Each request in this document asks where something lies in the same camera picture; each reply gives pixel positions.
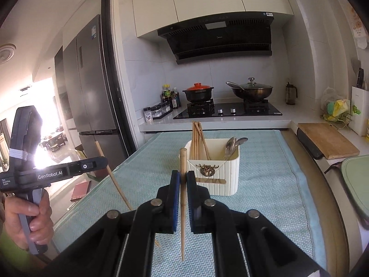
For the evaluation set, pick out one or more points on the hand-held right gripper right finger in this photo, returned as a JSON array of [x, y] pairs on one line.
[[190, 200]]

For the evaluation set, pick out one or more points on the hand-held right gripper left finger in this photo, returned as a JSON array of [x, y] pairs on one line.
[[174, 196]]

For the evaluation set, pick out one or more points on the wooden chopstick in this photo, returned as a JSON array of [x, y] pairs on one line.
[[118, 187], [183, 164]]

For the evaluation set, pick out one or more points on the white utensil holder deer ornament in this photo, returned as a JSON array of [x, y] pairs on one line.
[[222, 179]]

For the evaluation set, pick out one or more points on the bundle of wooden chopsticks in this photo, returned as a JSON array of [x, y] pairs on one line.
[[197, 141]]

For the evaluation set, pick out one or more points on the person's left forearm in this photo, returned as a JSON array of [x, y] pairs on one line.
[[8, 251]]

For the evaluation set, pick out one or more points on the person's left hand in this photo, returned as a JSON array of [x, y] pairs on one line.
[[17, 216]]

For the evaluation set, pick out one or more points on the dining furniture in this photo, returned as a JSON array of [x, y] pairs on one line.
[[53, 142]]

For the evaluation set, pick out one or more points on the light blue woven mat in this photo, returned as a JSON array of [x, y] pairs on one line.
[[259, 193]]

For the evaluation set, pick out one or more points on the red box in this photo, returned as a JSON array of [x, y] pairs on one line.
[[80, 192]]

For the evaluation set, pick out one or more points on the grey refrigerator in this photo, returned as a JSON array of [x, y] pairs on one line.
[[92, 92]]

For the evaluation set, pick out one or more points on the white label spice jar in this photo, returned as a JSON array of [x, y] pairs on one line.
[[147, 114]]

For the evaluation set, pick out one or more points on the row of spice jars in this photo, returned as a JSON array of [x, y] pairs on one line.
[[158, 111]]

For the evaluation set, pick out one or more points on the round ceiling fixture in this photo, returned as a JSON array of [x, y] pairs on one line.
[[5, 53]]

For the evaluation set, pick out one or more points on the dark sauce bottle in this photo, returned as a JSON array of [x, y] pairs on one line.
[[175, 99]]

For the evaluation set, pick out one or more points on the black gas stove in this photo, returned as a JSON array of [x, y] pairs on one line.
[[227, 111]]

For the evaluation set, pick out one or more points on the green label sauce bottle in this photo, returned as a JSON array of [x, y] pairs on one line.
[[165, 93]]

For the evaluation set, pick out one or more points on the black clay pot red lid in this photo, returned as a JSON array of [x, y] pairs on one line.
[[199, 93]]

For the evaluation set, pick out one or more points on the dark wok with lid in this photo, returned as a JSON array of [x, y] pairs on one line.
[[253, 92]]

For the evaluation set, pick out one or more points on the dark cutting board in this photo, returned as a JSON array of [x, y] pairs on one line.
[[310, 147]]

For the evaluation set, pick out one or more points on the wooden cutting board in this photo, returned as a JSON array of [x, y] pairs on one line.
[[328, 140]]

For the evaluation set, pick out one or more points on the black range hood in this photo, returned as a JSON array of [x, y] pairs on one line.
[[219, 40]]

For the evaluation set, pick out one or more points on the light green tray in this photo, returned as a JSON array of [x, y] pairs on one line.
[[357, 184]]

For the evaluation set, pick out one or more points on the plastic bag yellow green contents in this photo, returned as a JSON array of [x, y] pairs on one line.
[[337, 106]]

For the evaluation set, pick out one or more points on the white knife block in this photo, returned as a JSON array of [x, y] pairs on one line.
[[359, 112]]

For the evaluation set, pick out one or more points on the hanging metal spatula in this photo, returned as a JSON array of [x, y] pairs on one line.
[[356, 66]]

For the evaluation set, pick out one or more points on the white wall cabinets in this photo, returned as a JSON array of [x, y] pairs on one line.
[[207, 0]]

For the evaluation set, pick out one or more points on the wall sticker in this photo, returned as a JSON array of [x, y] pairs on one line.
[[359, 28]]

